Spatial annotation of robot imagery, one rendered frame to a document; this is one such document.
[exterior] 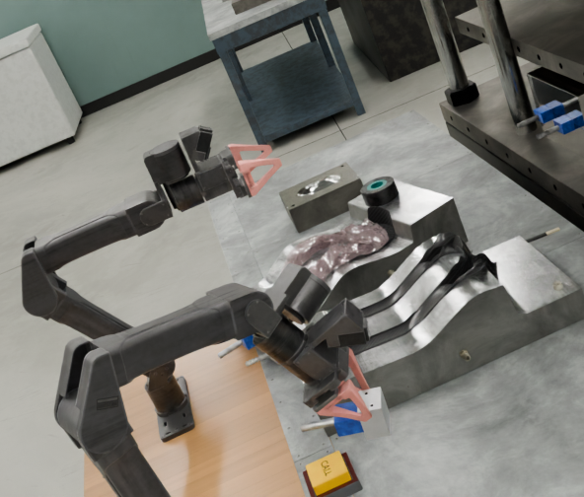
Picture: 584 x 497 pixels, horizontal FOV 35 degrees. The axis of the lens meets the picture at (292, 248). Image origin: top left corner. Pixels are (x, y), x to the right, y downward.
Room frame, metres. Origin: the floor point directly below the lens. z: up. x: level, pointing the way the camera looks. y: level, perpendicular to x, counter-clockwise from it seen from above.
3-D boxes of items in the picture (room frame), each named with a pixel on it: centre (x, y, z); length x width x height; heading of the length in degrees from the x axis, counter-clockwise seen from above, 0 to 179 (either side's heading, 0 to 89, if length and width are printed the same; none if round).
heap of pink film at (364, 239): (1.81, -0.08, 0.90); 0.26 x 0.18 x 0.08; 109
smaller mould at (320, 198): (2.27, -0.13, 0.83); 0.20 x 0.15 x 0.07; 92
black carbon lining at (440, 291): (1.47, -0.16, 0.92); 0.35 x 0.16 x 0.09; 92
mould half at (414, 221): (1.82, -0.08, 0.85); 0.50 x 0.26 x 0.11; 109
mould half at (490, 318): (1.46, -0.17, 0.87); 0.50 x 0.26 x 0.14; 92
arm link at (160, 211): (1.64, 0.17, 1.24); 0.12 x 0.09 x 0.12; 92
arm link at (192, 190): (1.64, 0.14, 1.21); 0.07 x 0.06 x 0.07; 92
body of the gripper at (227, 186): (1.64, 0.07, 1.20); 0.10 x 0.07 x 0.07; 2
